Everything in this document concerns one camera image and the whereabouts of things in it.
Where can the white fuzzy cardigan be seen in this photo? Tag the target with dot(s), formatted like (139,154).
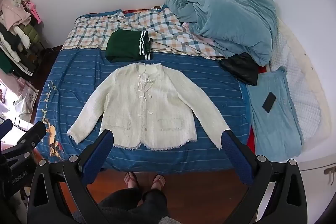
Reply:
(147,106)

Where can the white cabinet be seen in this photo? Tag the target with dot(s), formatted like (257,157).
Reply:
(317,174)

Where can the pink floral curtain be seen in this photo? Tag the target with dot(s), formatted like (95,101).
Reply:
(26,98)

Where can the light blue pillow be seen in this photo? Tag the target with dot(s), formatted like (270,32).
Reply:
(275,129)

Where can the folded green striped garment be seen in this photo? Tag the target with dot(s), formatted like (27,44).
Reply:
(123,45)

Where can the white quilted mattress cover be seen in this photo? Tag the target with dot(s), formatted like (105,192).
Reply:
(302,77)

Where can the person's left foot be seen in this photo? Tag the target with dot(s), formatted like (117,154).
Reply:
(131,180)

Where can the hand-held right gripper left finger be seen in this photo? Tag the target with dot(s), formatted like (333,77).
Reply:
(97,155)

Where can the rack of hanging clothes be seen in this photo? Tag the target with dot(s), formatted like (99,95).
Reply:
(18,29)

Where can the blue striped bedsheet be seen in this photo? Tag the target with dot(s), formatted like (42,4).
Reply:
(76,77)

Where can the pale pink cloth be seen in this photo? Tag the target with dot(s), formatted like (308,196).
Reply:
(187,26)

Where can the person's foot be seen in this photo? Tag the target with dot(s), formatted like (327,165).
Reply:
(131,180)
(158,182)

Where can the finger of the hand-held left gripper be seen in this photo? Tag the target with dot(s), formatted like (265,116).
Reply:
(5,130)
(35,132)

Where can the black phone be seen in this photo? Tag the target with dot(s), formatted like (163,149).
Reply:
(269,102)

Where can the blue-grey duvet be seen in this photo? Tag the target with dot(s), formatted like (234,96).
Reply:
(225,19)

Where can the person's legs in dark trousers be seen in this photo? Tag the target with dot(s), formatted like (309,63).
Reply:
(131,205)

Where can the black cloth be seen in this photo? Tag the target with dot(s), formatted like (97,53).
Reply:
(240,67)

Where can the red cloth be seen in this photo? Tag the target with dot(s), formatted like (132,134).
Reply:
(252,140)

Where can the plaid blanket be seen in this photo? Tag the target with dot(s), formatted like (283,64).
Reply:
(168,29)

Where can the person's right foot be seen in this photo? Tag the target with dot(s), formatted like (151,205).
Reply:
(158,182)

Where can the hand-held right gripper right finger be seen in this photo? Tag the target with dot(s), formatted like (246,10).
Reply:
(236,158)

